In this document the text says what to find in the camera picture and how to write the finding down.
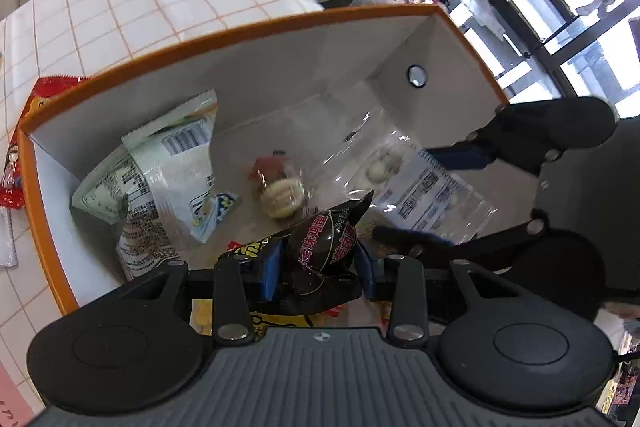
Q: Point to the clear white-label packet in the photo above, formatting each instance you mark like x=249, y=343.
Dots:
x=425, y=192

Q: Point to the pale green text packet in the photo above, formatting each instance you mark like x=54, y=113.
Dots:
x=105, y=192

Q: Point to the white blue-print snack packet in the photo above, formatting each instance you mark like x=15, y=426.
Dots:
x=195, y=187

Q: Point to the yellow snack packet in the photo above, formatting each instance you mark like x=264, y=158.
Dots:
x=205, y=314

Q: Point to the red snack packet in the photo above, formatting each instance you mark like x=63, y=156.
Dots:
x=12, y=187

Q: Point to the dark brown snack packet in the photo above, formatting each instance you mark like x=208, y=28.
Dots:
x=320, y=252

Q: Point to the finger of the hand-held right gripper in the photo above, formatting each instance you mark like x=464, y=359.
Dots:
x=465, y=156
x=425, y=239

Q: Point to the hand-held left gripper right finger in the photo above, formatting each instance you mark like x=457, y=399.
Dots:
x=369, y=277

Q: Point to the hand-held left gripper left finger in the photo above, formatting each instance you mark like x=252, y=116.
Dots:
x=270, y=272

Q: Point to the orange cardboard box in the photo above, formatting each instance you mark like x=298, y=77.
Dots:
x=300, y=57

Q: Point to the black framed glass door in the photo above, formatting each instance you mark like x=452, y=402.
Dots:
x=600, y=57

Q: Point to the white green snack packet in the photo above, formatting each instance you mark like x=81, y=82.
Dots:
x=175, y=127

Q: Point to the clear pastry packet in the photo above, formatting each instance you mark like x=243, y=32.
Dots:
x=282, y=199

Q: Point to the white text-printed snack packet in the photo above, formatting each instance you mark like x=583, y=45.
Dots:
x=145, y=247

